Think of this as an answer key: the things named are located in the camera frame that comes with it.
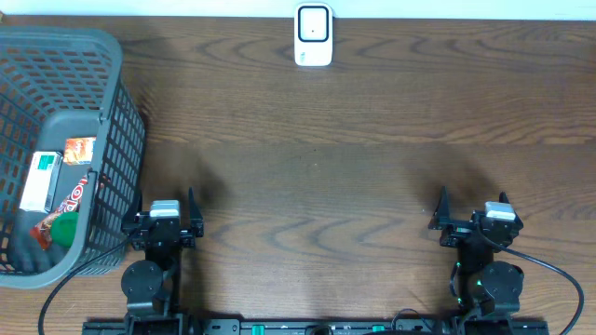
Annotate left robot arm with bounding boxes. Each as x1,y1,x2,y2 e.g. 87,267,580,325
121,190,204,335

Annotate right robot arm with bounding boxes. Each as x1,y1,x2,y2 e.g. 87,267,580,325
428,188,524,334

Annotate small orange snack box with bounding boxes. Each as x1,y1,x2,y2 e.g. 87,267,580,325
63,137,96,166

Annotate red chocolate bar wrapper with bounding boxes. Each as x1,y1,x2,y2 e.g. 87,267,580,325
29,176,88,250

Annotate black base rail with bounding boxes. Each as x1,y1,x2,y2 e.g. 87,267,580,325
82,317,550,335

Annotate green-lidded jar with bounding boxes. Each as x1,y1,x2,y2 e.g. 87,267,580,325
50,211,79,248

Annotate white green-labelled box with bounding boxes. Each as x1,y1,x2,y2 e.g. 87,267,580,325
20,151,62,213

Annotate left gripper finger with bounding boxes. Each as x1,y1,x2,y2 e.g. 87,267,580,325
188,187,203,226
123,188,142,224

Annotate white barcode scanner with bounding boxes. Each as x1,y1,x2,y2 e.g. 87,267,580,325
294,3,333,67

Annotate grey plastic basket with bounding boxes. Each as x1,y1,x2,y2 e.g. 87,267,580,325
1,27,145,289

